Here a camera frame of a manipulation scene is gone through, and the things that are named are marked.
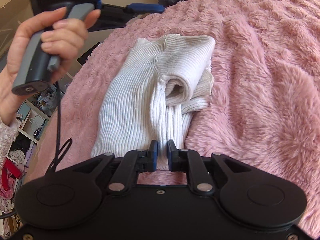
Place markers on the white cluttered shelf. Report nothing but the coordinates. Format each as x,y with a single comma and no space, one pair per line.
37,115

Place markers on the white ribbed knit garment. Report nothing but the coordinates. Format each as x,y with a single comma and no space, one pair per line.
140,92

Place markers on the pink fluffy blanket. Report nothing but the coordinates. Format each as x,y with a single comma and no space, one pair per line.
262,85

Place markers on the red cloth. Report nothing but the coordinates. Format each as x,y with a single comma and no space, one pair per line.
8,173

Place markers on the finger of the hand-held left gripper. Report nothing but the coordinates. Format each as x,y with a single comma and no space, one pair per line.
143,8

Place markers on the person's left hand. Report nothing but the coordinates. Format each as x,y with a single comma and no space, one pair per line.
62,37

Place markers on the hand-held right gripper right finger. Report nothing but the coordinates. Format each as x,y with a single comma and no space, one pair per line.
170,155

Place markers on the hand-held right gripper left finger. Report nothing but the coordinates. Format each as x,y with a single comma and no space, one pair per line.
155,155

